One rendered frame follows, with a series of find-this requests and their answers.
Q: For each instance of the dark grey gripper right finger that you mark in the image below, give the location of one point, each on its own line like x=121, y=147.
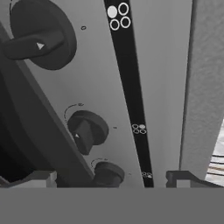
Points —
x=178, y=178

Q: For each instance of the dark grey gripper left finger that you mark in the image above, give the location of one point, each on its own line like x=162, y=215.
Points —
x=40, y=178

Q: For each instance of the grey stove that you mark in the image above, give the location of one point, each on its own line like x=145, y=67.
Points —
x=96, y=73

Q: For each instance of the large black stove knob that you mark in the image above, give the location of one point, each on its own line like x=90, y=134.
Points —
x=43, y=32

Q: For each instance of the grey cupboard side panel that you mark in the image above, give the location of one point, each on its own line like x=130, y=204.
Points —
x=204, y=87

